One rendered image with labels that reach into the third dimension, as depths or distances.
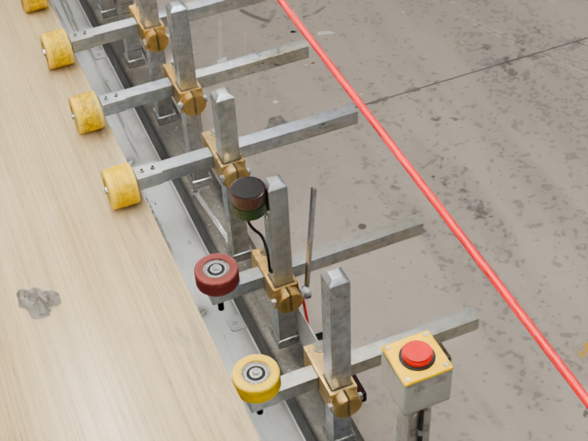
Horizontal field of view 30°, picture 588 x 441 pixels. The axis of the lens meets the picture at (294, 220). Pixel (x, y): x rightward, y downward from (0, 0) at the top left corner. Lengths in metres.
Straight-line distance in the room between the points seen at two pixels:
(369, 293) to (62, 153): 1.18
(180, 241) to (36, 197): 0.40
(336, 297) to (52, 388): 0.51
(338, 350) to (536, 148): 1.99
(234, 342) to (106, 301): 0.37
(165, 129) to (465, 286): 1.04
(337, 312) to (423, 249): 1.59
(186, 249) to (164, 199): 0.18
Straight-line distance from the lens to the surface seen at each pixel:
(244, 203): 1.81
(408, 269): 3.22
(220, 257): 2.00
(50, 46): 2.48
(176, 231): 2.48
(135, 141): 2.73
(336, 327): 1.73
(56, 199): 2.19
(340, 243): 2.08
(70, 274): 2.04
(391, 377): 1.45
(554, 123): 3.76
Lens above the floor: 2.34
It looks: 44 degrees down
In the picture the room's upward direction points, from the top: 3 degrees counter-clockwise
